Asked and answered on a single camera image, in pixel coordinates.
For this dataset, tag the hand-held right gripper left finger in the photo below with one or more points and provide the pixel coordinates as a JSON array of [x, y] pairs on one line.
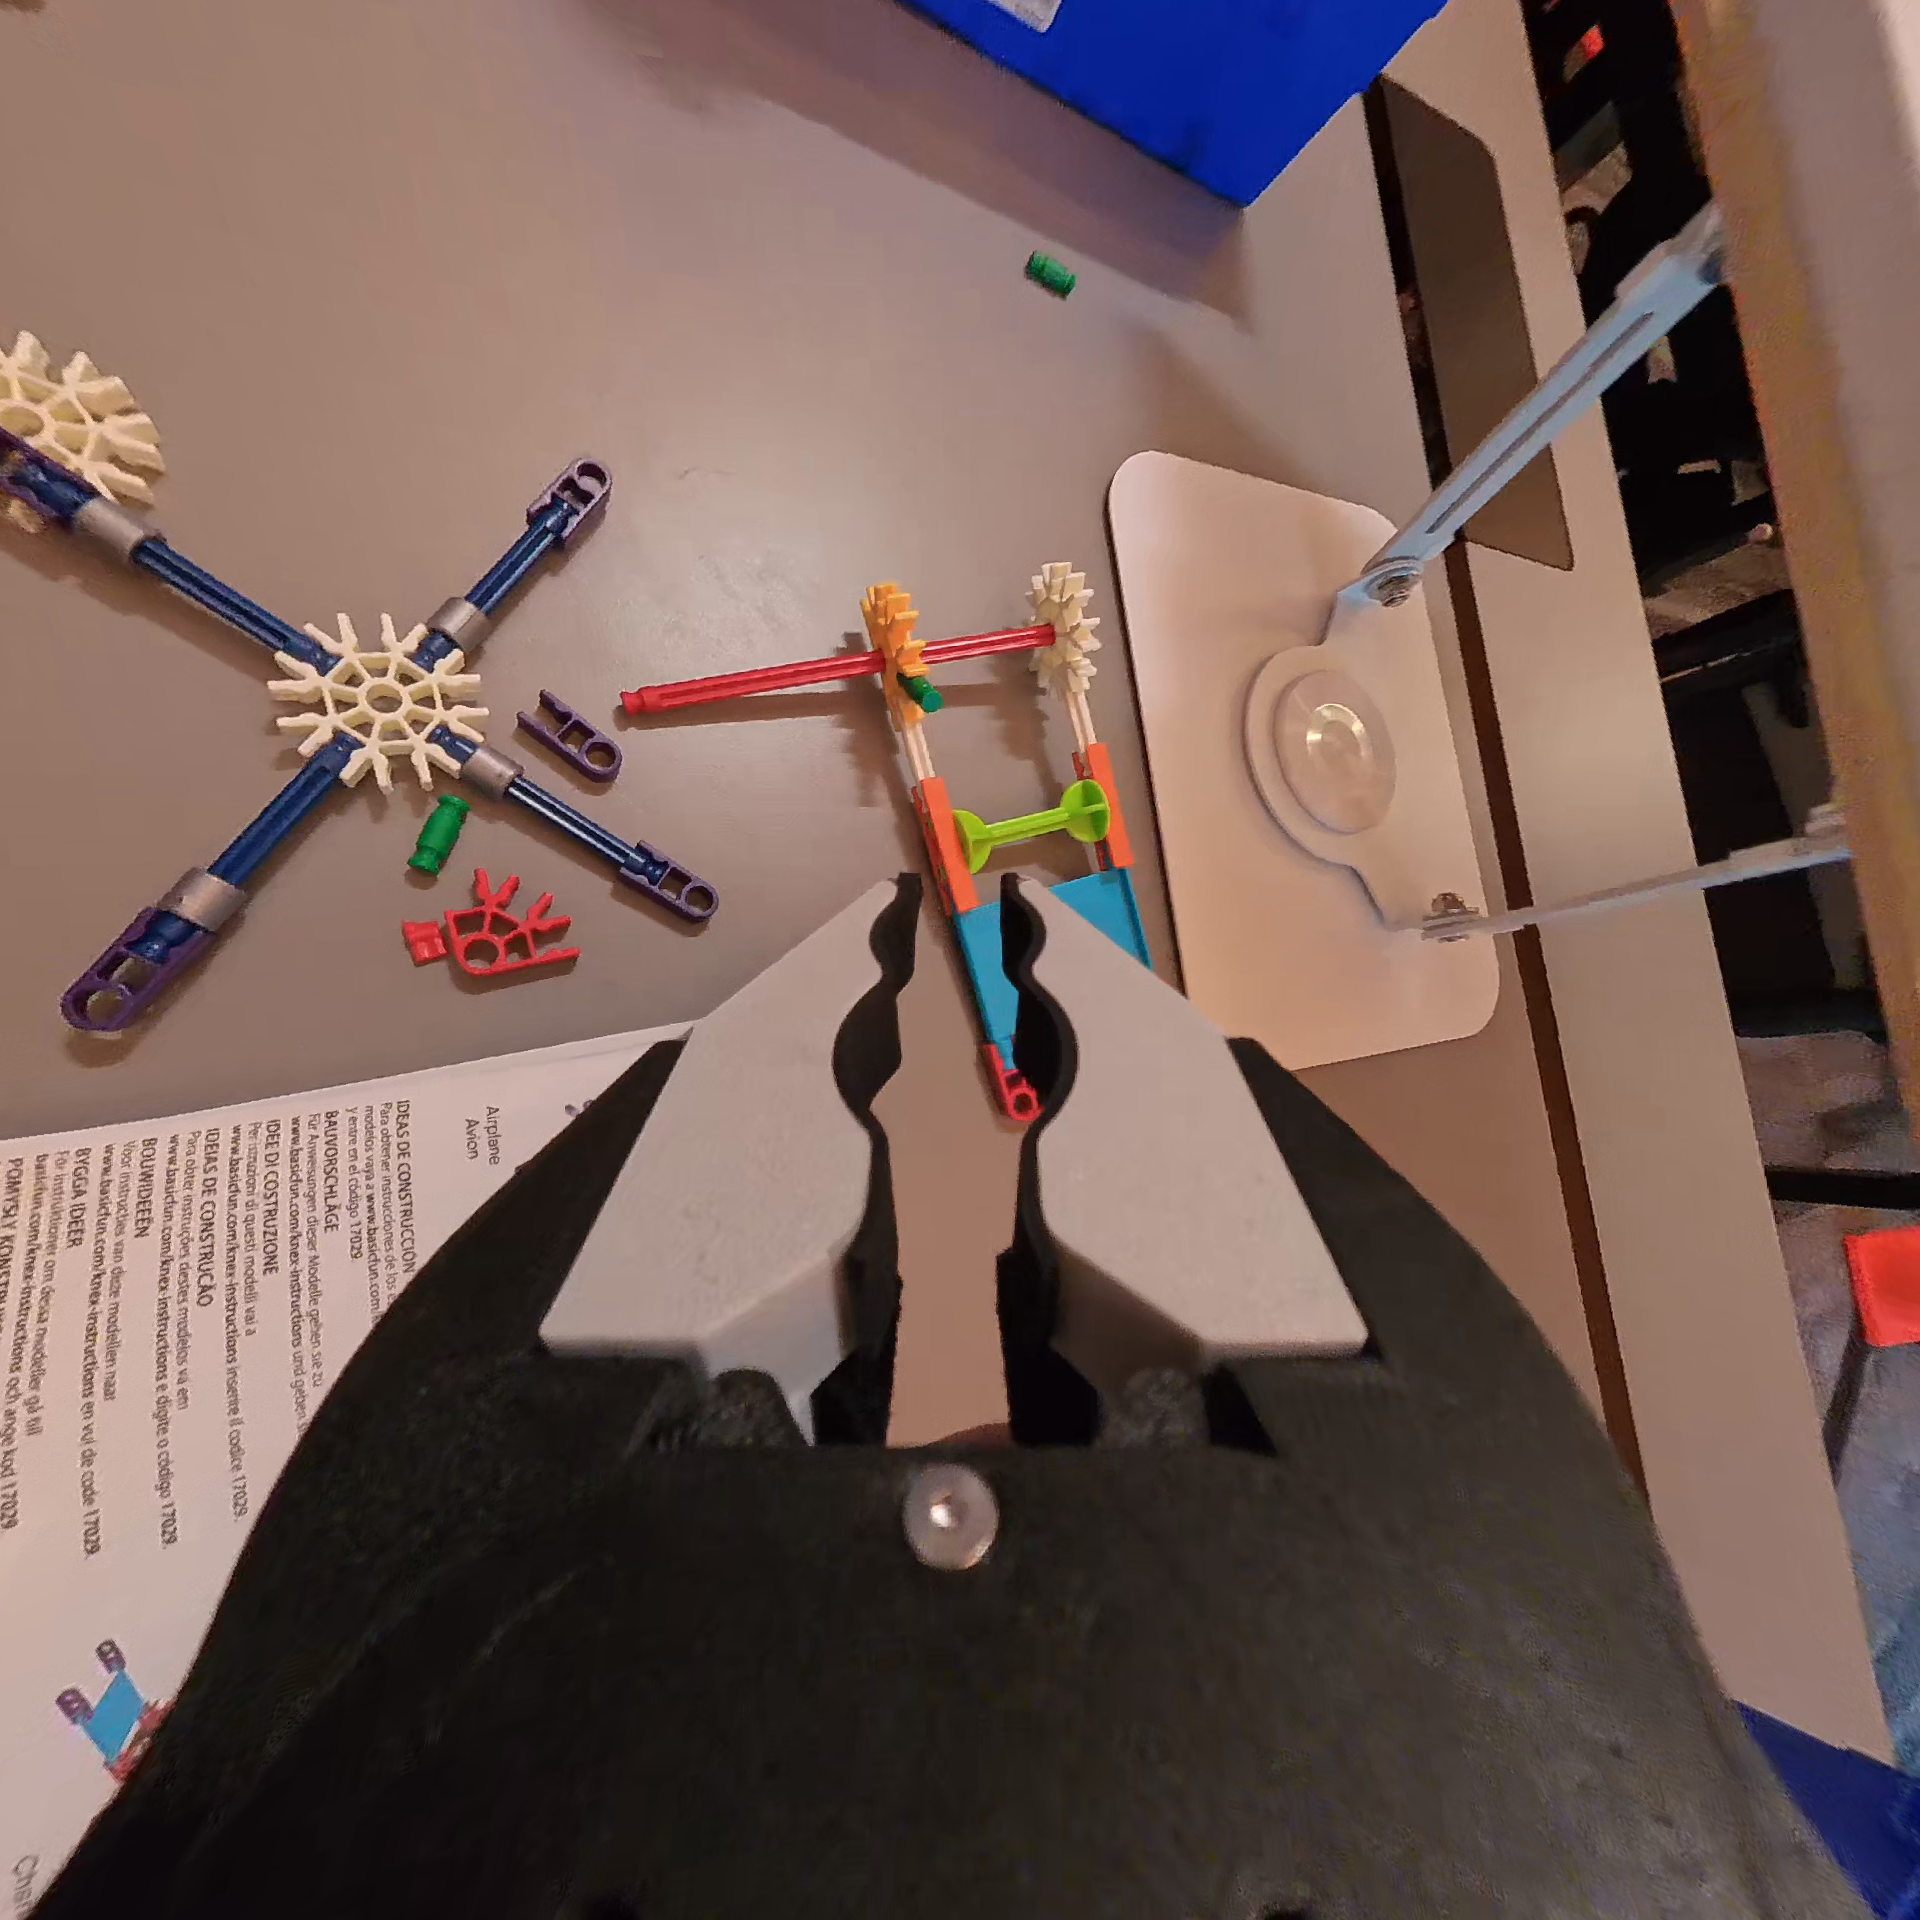
[[705, 1201]]

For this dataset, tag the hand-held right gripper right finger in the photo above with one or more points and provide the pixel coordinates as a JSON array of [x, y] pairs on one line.
[[1201, 1201]]

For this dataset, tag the colourful toy cart frame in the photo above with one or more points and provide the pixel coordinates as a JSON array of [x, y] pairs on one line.
[[984, 975]]

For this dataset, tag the green short toy rod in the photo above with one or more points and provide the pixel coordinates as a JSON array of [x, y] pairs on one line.
[[920, 694], [1050, 275], [436, 835]]

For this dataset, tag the blue rod cross white hub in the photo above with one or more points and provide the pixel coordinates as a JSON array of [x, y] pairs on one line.
[[453, 620]]

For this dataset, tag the red toy fan connector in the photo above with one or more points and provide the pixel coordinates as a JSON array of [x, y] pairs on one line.
[[426, 942]]

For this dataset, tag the purple toy clip connector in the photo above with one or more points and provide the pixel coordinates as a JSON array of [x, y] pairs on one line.
[[569, 734]]

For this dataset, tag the toy instruction booklet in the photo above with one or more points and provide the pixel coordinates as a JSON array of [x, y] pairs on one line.
[[224, 1350]]

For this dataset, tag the tagged blue plastic bin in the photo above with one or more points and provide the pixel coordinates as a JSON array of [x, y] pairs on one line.
[[1201, 89]]

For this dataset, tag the stand foot bracket with dome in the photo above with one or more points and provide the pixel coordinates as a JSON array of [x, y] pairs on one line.
[[1336, 751]]

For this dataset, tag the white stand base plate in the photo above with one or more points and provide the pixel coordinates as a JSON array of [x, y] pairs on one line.
[[1184, 675]]

